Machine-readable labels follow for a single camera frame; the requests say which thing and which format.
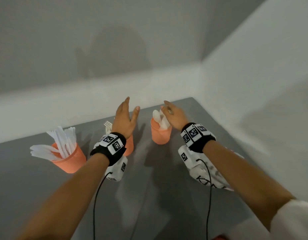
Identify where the person's left hand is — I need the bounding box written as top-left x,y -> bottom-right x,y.
111,96 -> 141,140

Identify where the bunch of white plastic spoons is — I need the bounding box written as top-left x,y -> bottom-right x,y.
152,110 -> 171,130

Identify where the black cable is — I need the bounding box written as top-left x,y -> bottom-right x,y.
93,172 -> 113,240
196,158 -> 212,240

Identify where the person's left forearm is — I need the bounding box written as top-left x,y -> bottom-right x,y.
15,153 -> 110,240

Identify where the bunch of white plastic knives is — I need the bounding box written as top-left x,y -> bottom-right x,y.
30,126 -> 77,162

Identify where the bunch of white plastic forks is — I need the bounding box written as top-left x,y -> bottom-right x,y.
103,120 -> 113,135

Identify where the person's right forearm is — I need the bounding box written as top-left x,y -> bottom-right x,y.
202,140 -> 297,232

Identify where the white sleeve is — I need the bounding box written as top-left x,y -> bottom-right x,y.
226,199 -> 308,240

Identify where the person's right hand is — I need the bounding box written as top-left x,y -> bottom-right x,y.
160,100 -> 189,132

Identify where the orange mesh cup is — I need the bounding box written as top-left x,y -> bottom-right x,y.
51,143 -> 87,174
150,118 -> 172,145
124,134 -> 134,157

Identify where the clear plastic zip bag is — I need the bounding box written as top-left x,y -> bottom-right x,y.
189,147 -> 244,192

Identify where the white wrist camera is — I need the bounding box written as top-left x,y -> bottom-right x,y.
178,145 -> 207,178

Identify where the white plastic knife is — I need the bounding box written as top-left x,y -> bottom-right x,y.
30,144 -> 60,154

